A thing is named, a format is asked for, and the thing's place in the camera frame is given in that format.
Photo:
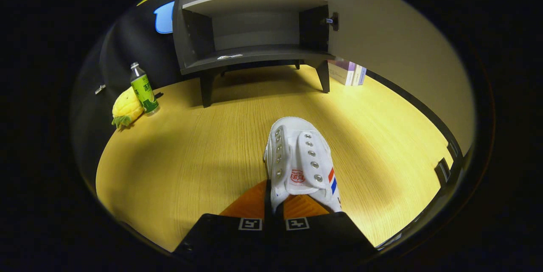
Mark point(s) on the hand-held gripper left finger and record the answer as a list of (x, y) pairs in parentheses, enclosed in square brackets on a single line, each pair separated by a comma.
[(220, 238)]

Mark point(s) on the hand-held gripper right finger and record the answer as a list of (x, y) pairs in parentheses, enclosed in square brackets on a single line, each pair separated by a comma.
[(322, 238)]

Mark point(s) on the white canvas shoe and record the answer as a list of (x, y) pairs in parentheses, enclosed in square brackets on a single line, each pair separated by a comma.
[(297, 157)]

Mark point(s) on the dark grey shoe cabinet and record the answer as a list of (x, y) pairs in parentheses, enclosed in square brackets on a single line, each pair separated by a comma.
[(254, 30)]

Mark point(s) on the black door hinge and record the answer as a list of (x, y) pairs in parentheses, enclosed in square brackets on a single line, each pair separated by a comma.
[(331, 21)]

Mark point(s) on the small black object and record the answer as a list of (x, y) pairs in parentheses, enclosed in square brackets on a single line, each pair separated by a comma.
[(442, 171)]

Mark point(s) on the yellow pineapple plush toy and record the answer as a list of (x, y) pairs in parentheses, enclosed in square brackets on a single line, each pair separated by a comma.
[(126, 106)]

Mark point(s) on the green label drink bottle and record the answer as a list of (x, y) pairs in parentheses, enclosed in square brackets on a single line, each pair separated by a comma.
[(144, 91)]

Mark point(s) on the white clothespin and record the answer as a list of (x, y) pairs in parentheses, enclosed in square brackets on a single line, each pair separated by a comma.
[(100, 89)]

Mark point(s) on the black backdrop cloth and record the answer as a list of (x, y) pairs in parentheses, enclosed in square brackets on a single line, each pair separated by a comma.
[(123, 43)]

